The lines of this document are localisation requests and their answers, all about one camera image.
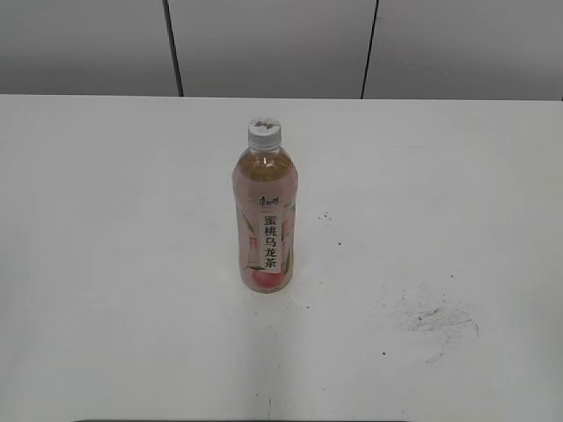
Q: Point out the peach oolong tea bottle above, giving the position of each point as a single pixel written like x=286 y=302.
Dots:
x=265 y=188

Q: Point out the white bottle cap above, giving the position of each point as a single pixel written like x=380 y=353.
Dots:
x=264 y=134

